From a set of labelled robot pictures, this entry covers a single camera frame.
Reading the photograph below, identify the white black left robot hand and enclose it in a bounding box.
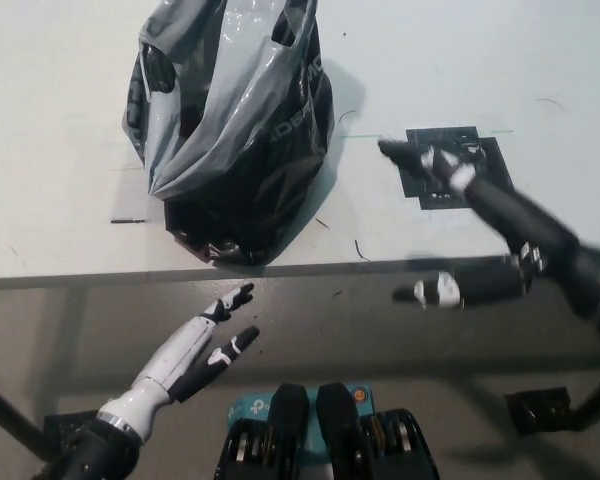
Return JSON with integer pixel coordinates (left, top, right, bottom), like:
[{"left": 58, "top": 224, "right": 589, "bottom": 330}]
[{"left": 97, "top": 283, "right": 261, "bottom": 436}]

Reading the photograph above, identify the teal router box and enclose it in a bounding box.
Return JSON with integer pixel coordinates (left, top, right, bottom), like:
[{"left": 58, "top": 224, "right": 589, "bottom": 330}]
[{"left": 228, "top": 384, "right": 376, "bottom": 480}]

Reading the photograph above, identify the black tape patch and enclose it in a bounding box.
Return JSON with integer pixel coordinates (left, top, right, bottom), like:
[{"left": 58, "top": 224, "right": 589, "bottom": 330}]
[{"left": 399, "top": 126, "right": 514, "bottom": 211}]

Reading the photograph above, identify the black table leg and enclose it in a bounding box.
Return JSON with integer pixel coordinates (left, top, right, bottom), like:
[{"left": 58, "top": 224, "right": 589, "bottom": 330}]
[
  {"left": 572, "top": 349, "right": 600, "bottom": 431},
  {"left": 0, "top": 374, "right": 51, "bottom": 461}
]

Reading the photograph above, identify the black grey plastic bag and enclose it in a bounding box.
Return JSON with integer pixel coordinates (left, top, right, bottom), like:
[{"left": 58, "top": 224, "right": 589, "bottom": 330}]
[{"left": 124, "top": 0, "right": 337, "bottom": 269}]

